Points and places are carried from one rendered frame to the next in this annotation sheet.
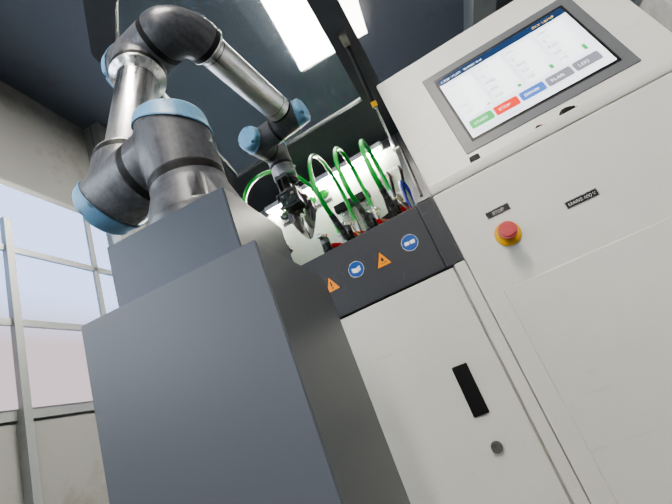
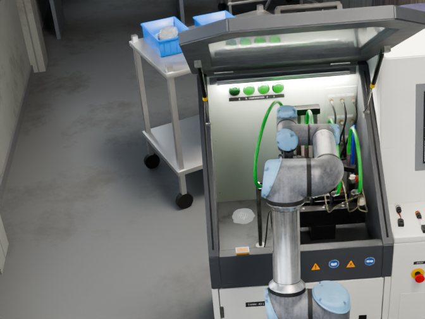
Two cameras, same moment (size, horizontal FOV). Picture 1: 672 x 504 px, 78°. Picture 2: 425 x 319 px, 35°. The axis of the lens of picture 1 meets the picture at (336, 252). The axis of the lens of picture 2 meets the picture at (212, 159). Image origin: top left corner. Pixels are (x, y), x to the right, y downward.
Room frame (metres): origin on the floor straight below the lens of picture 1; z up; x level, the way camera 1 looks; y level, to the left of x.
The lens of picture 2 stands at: (-0.89, 0.90, 2.59)
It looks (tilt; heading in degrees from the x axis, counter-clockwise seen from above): 31 degrees down; 345
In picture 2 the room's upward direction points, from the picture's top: 5 degrees counter-clockwise
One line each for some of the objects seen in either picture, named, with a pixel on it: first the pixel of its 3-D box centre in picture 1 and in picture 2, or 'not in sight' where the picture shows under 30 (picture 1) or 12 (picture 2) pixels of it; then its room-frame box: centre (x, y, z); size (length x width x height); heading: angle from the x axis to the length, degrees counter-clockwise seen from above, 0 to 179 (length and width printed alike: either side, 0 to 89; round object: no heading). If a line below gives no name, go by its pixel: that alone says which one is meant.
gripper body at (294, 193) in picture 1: (291, 194); (288, 159); (1.15, 0.06, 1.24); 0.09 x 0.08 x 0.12; 164
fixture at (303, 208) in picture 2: not in sight; (321, 217); (1.18, -0.10, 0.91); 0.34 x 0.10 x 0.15; 74
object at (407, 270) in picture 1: (315, 295); (300, 263); (0.99, 0.09, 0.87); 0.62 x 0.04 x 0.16; 74
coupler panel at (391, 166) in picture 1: (398, 197); (341, 121); (1.40, -0.29, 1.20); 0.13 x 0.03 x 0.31; 74
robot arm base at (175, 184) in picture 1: (195, 207); not in sight; (0.55, 0.17, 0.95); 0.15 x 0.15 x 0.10
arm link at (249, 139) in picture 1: (261, 140); (291, 135); (1.06, 0.08, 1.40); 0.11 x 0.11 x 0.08; 67
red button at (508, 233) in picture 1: (507, 231); (418, 276); (0.82, -0.34, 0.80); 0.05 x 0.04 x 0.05; 74
